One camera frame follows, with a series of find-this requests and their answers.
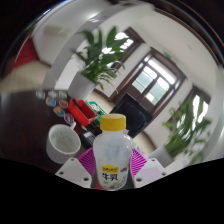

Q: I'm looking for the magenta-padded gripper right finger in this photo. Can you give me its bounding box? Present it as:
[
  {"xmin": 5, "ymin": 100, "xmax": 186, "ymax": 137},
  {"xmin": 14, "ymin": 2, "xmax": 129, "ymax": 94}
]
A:
[{"xmin": 130, "ymin": 148, "xmax": 168, "ymax": 188}]

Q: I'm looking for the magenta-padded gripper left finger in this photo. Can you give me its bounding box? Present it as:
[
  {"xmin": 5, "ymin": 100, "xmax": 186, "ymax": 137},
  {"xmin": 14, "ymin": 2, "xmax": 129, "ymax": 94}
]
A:
[{"xmin": 54, "ymin": 147, "xmax": 98, "ymax": 189}]

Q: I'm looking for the green box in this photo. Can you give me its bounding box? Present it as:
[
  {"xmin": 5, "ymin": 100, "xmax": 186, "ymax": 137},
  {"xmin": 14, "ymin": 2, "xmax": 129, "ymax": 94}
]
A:
[{"xmin": 84, "ymin": 99, "xmax": 104, "ymax": 118}]

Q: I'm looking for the red plastic box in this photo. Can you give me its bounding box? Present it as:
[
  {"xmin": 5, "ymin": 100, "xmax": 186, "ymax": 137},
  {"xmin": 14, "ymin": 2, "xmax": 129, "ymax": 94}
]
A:
[{"xmin": 67, "ymin": 98, "xmax": 98, "ymax": 128}]

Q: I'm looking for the red bench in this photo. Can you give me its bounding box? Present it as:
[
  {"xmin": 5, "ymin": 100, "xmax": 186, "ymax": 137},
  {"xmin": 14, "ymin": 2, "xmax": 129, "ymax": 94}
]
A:
[{"xmin": 13, "ymin": 37, "xmax": 39, "ymax": 69}]

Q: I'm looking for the black flat device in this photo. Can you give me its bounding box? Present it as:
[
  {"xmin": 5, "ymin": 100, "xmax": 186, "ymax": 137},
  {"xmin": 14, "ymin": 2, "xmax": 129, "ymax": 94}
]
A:
[{"xmin": 79, "ymin": 130, "xmax": 96, "ymax": 149}]

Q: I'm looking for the small potted green plant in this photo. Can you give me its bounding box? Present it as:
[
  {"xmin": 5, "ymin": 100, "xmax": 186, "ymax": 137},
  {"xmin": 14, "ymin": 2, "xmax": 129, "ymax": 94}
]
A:
[{"xmin": 67, "ymin": 26, "xmax": 129, "ymax": 101}]

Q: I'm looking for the brown wooden double door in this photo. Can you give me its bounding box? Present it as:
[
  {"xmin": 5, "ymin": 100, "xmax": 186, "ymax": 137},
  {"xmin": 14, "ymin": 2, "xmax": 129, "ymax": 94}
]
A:
[{"xmin": 111, "ymin": 48, "xmax": 188, "ymax": 116}]

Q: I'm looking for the yellow-capped clear drink bottle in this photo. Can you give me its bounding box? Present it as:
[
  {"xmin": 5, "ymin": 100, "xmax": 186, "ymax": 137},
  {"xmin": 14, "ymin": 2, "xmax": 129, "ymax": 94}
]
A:
[{"xmin": 92, "ymin": 113, "xmax": 134, "ymax": 192}]

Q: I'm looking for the black chair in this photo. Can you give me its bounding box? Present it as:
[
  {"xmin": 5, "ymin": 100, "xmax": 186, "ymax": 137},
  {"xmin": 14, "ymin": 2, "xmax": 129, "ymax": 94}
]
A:
[{"xmin": 109, "ymin": 93, "xmax": 154, "ymax": 139}]

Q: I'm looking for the brown framed window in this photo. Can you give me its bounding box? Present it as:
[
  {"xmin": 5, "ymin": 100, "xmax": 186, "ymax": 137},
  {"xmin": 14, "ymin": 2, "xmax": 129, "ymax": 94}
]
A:
[
  {"xmin": 186, "ymin": 86, "xmax": 213, "ymax": 124},
  {"xmin": 113, "ymin": 27, "xmax": 144, "ymax": 51}
]

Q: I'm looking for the white speckled mug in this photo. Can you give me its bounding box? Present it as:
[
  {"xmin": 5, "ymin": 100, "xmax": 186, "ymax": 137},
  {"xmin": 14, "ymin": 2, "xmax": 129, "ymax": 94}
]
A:
[{"xmin": 45, "ymin": 121, "xmax": 82, "ymax": 165}]

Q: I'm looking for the large potted green plant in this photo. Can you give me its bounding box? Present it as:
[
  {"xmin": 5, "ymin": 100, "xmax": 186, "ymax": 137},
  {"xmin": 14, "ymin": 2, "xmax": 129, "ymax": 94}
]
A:
[{"xmin": 149, "ymin": 96, "xmax": 213, "ymax": 164}]

